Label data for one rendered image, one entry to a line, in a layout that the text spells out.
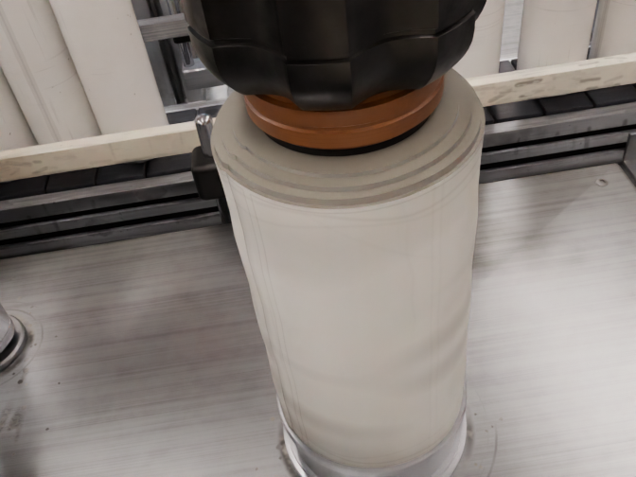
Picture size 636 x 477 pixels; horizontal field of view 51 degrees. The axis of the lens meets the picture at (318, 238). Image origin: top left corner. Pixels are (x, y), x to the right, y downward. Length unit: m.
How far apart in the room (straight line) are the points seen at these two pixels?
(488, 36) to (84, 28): 0.28
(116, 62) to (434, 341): 0.33
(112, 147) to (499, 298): 0.29
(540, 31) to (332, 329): 0.36
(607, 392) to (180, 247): 0.27
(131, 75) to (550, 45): 0.30
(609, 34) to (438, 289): 0.38
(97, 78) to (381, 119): 0.34
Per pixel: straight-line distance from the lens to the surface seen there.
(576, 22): 0.54
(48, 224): 0.55
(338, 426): 0.27
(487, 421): 0.35
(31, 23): 0.50
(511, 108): 0.55
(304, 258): 0.20
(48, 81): 0.52
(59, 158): 0.52
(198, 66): 0.60
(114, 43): 0.49
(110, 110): 0.51
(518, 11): 0.80
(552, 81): 0.53
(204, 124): 0.44
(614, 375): 0.38
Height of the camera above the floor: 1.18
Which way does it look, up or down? 43 degrees down
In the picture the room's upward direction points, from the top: 8 degrees counter-clockwise
